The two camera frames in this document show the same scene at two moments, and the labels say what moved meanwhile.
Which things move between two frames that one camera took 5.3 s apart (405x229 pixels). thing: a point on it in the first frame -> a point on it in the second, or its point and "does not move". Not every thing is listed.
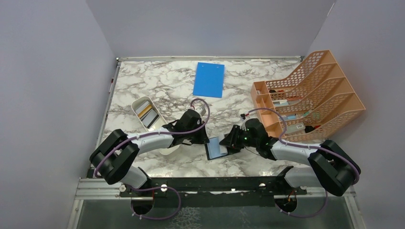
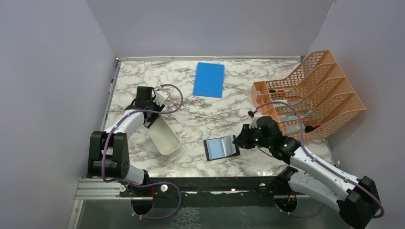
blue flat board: (209, 79) does not move
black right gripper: (231, 139) -> (242, 140)
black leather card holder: (212, 149) does not move
